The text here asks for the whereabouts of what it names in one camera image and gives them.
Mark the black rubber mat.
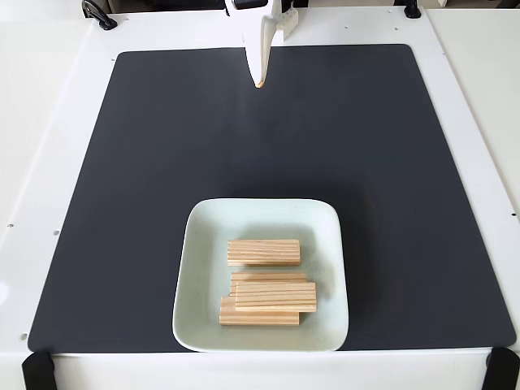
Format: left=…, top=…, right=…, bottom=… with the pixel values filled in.
left=27, top=43, right=517, bottom=353

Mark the wooden block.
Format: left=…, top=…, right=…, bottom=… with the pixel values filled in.
left=234, top=281, right=318, bottom=314
left=229, top=272, right=309, bottom=297
left=219, top=295, right=302, bottom=327
left=227, top=238, right=302, bottom=267

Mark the pale green square plate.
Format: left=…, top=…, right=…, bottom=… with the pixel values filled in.
left=171, top=197, right=350, bottom=353

